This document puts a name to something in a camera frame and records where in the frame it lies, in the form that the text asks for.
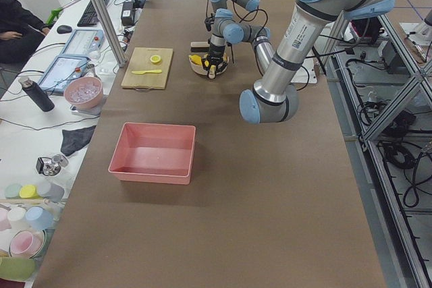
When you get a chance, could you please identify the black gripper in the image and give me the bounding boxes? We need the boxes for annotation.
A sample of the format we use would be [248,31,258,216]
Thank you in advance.
[202,43,228,71]
[205,13,215,30]

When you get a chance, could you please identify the beige plastic dustpan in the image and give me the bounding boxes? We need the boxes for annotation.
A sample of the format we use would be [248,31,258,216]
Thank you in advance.
[188,53,230,79]

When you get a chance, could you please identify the beige hand brush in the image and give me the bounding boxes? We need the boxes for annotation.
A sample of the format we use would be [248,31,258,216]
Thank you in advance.
[190,41,210,53]

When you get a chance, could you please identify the yellow toy corn cob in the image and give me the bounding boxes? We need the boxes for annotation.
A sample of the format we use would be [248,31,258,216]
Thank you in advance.
[188,55,203,65]

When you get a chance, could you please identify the pink plastic bin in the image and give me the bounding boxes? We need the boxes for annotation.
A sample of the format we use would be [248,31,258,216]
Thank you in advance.
[108,122,196,185]

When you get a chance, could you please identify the yellow lemon slices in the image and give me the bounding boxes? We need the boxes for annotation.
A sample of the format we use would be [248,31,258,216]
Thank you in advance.
[150,55,161,64]

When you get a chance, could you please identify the yellow plastic knife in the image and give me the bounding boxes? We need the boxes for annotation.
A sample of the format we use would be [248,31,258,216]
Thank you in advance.
[131,69,163,75]

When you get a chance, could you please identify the wooden cutting board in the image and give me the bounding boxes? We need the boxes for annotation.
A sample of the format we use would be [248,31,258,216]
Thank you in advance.
[121,47,173,90]

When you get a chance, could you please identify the black power adapter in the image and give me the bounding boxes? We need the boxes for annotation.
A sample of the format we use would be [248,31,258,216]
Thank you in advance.
[121,1,136,26]

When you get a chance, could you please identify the black keyboard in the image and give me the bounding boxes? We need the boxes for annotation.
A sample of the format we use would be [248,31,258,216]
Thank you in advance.
[77,2,99,27]

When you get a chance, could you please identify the blue teach pendant upper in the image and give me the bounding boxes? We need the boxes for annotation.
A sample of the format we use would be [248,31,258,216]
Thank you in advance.
[61,28,104,56]

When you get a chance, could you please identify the blue teach pendant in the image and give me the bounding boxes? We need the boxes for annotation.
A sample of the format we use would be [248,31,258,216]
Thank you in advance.
[61,28,104,56]
[37,55,88,95]

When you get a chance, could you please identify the pink bowl with ice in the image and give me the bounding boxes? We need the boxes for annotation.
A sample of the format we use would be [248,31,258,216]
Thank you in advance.
[63,77,103,109]

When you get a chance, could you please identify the black computer mouse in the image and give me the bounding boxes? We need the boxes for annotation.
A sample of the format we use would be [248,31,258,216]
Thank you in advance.
[56,25,73,34]

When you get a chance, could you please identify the blue teach pendant lower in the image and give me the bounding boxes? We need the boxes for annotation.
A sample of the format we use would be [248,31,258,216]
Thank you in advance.
[37,55,88,95]

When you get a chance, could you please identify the dark grey cloth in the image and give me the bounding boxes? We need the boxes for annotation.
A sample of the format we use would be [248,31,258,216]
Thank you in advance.
[60,125,96,156]

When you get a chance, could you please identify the seated person in black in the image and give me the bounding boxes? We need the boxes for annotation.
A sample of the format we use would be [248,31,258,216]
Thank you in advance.
[1,0,50,64]

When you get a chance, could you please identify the black water bottle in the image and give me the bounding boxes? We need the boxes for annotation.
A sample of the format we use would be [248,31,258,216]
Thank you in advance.
[18,76,55,112]

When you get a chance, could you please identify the grey plastic cup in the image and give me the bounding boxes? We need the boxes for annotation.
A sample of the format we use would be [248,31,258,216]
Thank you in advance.
[36,180,65,202]

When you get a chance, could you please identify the yellow plastic cup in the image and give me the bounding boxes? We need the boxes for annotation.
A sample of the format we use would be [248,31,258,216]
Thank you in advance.
[19,184,39,199]

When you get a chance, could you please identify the blue plastic cup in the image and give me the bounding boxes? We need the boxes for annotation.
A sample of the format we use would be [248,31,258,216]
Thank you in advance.
[25,206,54,230]

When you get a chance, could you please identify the pink plastic cup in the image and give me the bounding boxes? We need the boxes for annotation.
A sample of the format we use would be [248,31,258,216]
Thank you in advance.
[9,231,45,258]

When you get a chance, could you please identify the green plastic bowl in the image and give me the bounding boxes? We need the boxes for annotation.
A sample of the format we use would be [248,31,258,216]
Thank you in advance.
[1,257,36,282]

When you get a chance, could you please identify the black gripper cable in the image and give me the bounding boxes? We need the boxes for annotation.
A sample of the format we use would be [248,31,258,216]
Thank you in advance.
[229,0,269,65]

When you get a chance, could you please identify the aluminium frame post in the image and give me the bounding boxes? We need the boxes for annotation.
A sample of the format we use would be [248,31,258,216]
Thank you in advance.
[90,0,126,67]

